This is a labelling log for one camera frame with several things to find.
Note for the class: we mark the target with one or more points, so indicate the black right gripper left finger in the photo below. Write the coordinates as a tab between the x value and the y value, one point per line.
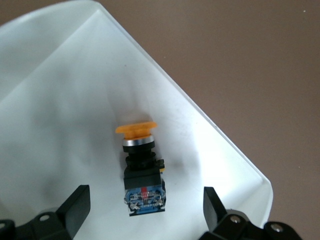
75	210

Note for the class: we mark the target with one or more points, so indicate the white plastic bin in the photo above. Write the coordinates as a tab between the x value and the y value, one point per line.
75	100

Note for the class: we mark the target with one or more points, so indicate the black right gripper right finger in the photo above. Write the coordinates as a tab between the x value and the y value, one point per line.
216	212

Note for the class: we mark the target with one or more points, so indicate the orange push button switch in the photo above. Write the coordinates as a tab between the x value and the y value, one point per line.
142	175

